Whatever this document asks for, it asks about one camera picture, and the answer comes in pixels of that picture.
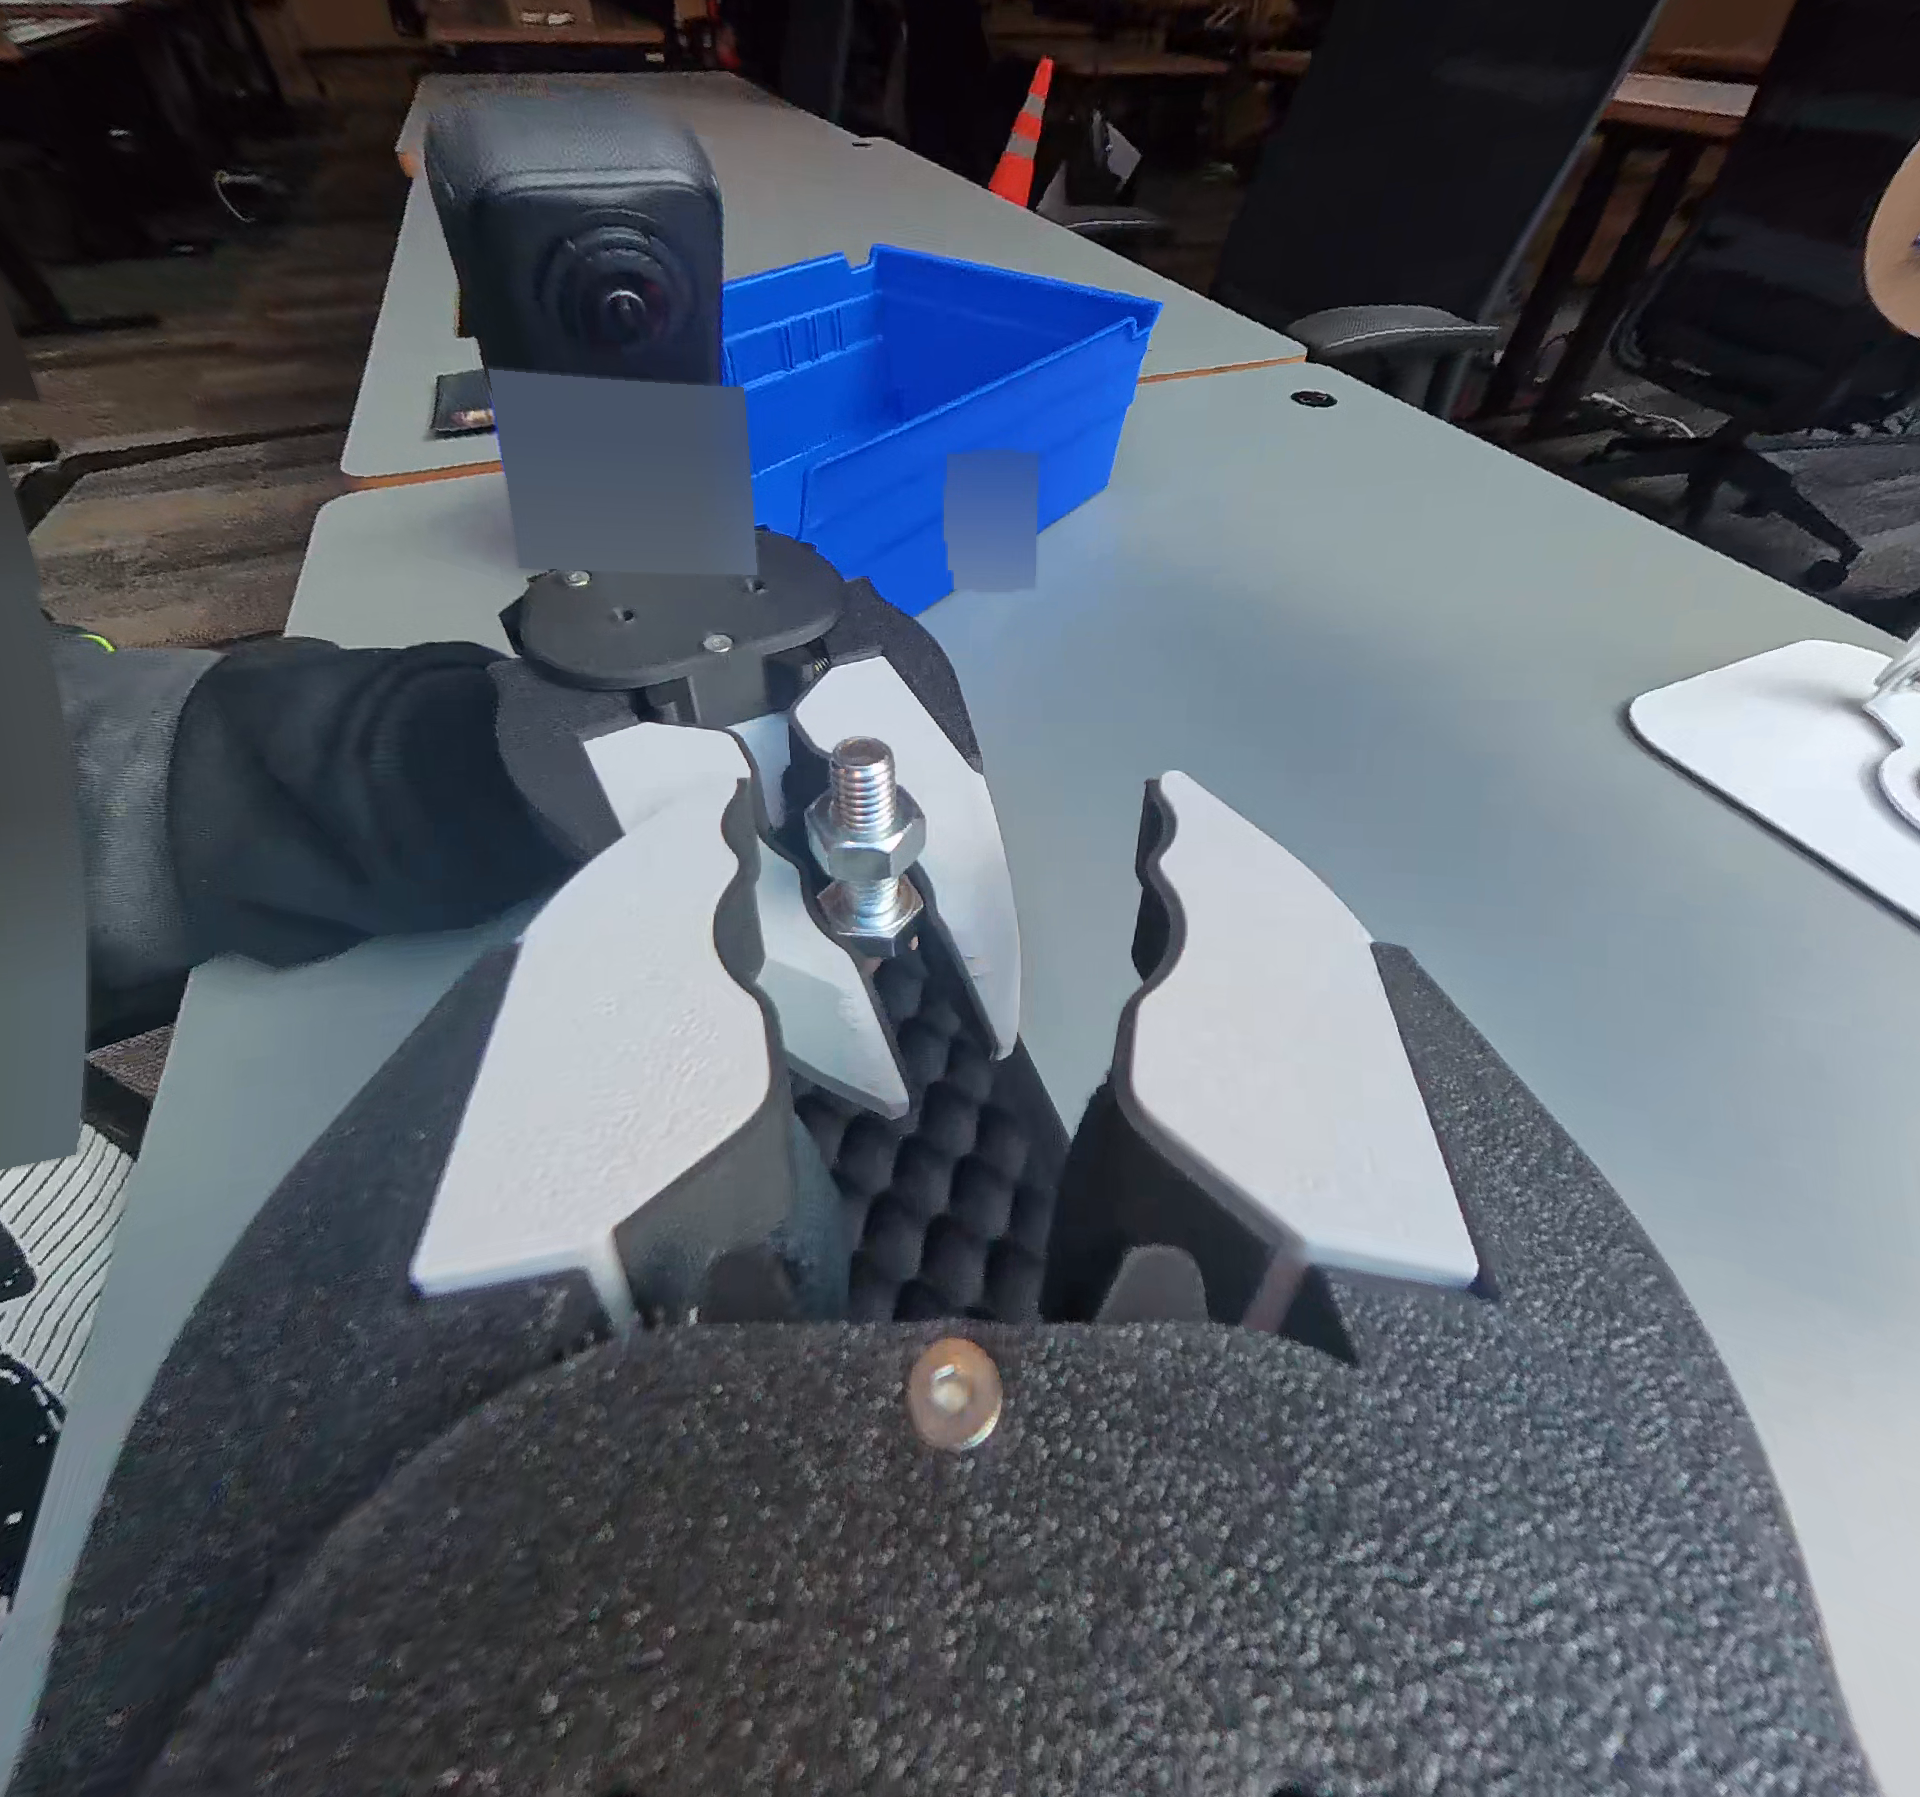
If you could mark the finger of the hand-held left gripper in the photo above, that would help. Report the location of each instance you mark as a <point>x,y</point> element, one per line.
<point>960,839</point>
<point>834,1016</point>

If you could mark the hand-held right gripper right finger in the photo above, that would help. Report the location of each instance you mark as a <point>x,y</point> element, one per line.
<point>1290,1078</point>

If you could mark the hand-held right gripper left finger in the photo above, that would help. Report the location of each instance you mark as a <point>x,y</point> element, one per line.
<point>601,1078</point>

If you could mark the steel hex nut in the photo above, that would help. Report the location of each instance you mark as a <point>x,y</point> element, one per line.
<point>871,845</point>

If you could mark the steel hex bolt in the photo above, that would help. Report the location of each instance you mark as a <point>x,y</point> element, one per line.
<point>865,769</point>

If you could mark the blue plastic bin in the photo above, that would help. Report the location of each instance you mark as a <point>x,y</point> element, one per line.
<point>900,373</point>

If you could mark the person's left hand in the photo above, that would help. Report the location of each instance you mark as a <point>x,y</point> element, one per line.
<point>360,793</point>

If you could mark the black honeycomb wrist pad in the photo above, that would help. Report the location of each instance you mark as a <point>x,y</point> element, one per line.
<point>947,1169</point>

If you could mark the orange traffic cone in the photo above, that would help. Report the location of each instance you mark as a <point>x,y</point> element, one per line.
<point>1022,132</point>

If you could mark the black office chair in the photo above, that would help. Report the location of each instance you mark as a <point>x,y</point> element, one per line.
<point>1441,102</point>
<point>1771,252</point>

